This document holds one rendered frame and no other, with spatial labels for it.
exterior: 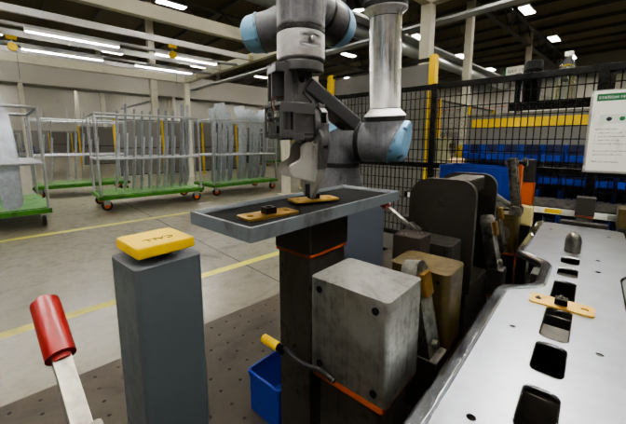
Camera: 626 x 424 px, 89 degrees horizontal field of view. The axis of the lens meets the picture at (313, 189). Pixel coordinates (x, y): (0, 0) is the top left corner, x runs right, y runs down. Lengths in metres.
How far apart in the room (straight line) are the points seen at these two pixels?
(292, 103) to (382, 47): 0.49
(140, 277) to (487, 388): 0.38
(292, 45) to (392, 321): 0.39
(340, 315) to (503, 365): 0.21
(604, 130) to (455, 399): 1.36
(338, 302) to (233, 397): 0.54
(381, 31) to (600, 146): 1.02
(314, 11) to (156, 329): 0.45
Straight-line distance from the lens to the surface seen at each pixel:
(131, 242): 0.38
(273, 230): 0.39
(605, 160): 1.64
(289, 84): 0.51
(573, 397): 0.48
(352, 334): 0.37
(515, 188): 1.10
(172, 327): 0.40
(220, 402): 0.86
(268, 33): 0.67
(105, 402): 0.95
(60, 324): 0.34
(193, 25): 6.79
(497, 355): 0.50
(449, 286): 0.50
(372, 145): 0.92
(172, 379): 0.43
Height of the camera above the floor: 1.26
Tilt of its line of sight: 8 degrees down
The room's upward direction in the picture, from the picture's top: straight up
